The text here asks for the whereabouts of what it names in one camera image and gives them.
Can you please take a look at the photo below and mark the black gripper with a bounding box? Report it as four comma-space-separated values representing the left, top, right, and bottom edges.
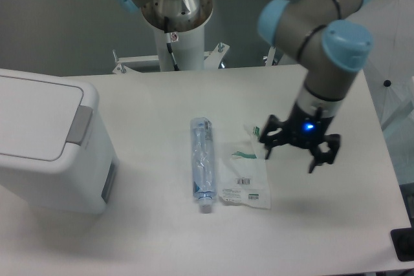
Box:
259, 103, 341, 173

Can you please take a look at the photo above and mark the white push-lid trash can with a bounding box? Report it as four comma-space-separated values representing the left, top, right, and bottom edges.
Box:
1, 69, 118, 214

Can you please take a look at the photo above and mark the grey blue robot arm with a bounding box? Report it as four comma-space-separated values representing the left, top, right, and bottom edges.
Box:
117, 0, 373, 167

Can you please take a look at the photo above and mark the white green plastic wrapper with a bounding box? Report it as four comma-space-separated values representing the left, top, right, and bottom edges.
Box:
218, 123, 271, 209

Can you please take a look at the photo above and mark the crushed clear plastic bottle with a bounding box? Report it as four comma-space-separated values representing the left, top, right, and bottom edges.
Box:
190, 117, 217, 213

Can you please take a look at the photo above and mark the black device at edge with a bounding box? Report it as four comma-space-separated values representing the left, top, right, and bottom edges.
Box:
390, 228, 413, 262

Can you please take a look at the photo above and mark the white umbrella with lettering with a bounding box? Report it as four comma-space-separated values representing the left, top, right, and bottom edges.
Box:
278, 0, 414, 134

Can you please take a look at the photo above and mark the white metal base frame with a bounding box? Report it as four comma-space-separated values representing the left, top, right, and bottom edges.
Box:
112, 42, 279, 74

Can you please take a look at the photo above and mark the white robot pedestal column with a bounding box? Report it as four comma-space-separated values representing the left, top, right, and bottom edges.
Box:
140, 0, 214, 72

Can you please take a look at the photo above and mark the black pedestal cable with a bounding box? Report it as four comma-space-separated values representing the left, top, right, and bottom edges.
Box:
163, 16, 180, 72

